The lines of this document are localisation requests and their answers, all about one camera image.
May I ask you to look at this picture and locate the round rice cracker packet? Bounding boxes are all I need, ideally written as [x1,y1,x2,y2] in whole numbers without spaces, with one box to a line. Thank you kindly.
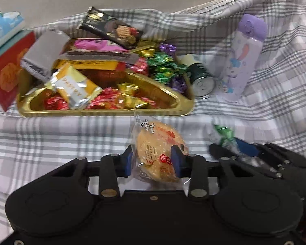
[133,114,189,183]

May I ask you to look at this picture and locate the silver foil snack packet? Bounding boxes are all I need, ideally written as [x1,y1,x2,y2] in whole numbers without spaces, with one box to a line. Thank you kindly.
[20,29,71,82]

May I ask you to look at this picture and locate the dark green drink can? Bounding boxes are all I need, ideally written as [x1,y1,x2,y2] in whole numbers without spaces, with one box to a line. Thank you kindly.
[180,54,216,98]

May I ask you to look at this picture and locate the yellow white pastry packet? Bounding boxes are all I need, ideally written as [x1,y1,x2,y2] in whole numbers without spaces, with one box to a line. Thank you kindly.
[45,62,103,109]

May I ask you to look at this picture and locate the green wrapped candies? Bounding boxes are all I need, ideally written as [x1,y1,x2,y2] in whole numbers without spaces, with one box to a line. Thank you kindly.
[146,52,188,85]

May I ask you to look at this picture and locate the gold snack tray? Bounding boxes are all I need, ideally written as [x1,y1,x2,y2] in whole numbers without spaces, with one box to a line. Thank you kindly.
[16,38,195,118]

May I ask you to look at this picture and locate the red wrapped candies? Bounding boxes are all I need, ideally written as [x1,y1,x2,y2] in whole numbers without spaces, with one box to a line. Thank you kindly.
[43,57,159,111]

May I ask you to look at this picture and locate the grey plaid cloth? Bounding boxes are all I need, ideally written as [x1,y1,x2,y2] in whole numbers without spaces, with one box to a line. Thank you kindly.
[0,0,306,241]

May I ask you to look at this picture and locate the orange long snack bar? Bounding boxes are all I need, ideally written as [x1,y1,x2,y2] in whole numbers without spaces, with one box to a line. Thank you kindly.
[53,60,126,71]

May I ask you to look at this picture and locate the purple water bottle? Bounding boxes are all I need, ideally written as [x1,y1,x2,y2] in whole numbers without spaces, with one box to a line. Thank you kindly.
[217,14,267,103]

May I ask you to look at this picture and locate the green white snack packet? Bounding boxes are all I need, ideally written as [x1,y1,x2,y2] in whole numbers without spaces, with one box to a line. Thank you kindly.
[209,124,239,154]

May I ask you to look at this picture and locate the black chocolate wafer packet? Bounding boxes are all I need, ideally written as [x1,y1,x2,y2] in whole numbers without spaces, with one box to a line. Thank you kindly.
[78,7,143,50]

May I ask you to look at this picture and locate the pink snack packet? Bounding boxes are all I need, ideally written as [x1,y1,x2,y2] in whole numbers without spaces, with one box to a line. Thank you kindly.
[74,39,128,52]

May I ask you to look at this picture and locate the red orange pastry box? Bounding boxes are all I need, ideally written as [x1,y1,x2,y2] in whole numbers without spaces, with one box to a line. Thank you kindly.
[0,30,36,112]

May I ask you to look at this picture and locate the blue tissue pack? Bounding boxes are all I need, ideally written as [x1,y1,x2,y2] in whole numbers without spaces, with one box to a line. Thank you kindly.
[0,11,25,47]

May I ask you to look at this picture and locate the purple wrapped candies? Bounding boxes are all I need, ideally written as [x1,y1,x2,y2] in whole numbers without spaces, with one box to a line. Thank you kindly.
[155,43,187,94]

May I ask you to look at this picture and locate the gold wrapped candies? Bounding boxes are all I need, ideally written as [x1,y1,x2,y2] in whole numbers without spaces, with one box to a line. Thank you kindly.
[118,56,156,109]

